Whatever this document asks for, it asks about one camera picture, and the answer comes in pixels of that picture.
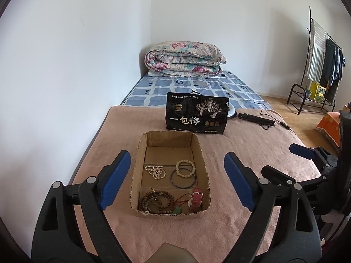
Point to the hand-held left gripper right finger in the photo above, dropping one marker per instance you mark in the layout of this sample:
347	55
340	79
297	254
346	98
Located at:
237	180

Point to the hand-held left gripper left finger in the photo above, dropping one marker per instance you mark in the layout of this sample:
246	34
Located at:
115	180

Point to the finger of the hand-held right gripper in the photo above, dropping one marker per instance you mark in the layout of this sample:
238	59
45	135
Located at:
301	151
277	173

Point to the brown cardboard box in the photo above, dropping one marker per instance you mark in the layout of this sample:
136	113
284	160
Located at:
170	138

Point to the orange cloth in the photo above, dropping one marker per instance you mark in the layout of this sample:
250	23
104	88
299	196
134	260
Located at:
329	126

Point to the black bangle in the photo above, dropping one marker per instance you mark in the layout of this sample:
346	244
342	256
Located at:
183	188

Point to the black folding stick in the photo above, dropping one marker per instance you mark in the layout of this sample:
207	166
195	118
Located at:
255	118

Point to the yellow crate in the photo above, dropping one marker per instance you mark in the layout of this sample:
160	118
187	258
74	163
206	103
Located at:
319	91

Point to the white plastic object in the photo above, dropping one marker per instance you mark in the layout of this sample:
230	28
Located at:
232	112

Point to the black snack bag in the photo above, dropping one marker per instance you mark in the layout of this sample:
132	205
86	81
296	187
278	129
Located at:
192	115

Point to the blue hanging garment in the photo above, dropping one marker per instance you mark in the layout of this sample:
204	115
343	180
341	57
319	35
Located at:
339	65

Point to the dark green hanging garment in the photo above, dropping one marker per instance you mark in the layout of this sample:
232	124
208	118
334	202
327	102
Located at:
327	60

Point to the striped hanging cloth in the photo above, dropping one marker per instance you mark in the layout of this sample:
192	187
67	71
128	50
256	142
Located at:
316	52

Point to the blue checked bedsheet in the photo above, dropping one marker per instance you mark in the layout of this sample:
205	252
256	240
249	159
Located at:
164	87

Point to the floral folded quilt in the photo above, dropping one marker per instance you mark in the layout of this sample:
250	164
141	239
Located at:
183	57

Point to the black metal clothes rack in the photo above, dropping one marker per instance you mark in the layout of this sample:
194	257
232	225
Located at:
310	13

